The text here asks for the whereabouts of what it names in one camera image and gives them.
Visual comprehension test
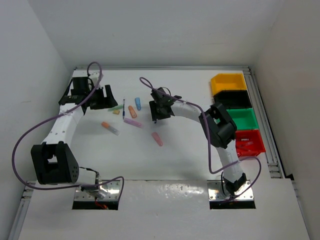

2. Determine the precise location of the black bin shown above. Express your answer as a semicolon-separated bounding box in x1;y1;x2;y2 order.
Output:
213;90;252;109

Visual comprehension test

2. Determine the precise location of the orange translucent highlighter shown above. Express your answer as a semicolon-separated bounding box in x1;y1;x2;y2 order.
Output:
128;105;137;119

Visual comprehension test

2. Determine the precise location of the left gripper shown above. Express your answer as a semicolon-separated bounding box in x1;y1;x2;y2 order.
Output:
84;84;117;110

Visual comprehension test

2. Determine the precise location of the left base plate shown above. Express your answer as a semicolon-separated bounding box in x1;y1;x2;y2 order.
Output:
74;180;122;202

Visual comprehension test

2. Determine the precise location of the yellow eraser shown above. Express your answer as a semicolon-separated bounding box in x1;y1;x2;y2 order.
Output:
112;110;120;115

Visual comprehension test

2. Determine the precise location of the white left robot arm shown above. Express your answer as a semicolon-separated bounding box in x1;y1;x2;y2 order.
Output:
30;75;118;192

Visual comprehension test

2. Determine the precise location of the green bin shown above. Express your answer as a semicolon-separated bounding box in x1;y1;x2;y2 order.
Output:
227;108;259;131

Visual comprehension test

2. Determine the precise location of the red bin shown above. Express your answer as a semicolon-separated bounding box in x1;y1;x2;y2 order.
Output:
235;129;266;157

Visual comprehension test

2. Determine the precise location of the green highlighter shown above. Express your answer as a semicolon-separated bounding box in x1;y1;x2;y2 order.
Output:
108;104;123;112

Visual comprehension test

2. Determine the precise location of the purple highlighter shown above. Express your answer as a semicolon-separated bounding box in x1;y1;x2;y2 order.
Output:
123;118;143;129

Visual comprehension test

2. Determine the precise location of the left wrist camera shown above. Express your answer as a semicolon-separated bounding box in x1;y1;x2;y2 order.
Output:
88;72;104;88

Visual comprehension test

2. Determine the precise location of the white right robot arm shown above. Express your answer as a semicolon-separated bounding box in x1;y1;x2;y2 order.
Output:
149;87;247;196

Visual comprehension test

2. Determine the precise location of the orange capped clear highlighter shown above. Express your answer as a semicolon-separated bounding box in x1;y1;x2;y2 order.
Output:
101;121;120;136

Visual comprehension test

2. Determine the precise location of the blue gel pen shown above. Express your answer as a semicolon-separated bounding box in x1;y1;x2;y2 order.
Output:
122;98;126;120

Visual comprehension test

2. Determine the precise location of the blue highlighter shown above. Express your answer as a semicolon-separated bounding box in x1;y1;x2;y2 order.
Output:
134;97;142;111

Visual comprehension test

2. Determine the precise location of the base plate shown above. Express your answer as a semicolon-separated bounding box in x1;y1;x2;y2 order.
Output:
74;180;122;202
207;180;254;203

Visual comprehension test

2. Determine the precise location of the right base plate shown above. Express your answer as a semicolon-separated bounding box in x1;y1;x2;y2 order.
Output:
207;180;254;203

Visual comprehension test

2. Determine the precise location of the yellow bin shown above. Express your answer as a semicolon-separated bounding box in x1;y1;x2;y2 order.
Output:
210;73;247;96

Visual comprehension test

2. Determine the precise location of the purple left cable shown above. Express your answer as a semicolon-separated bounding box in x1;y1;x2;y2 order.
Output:
11;61;125;201

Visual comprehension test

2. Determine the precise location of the dark red capped pen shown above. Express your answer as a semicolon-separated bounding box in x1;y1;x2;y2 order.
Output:
236;138;254;151

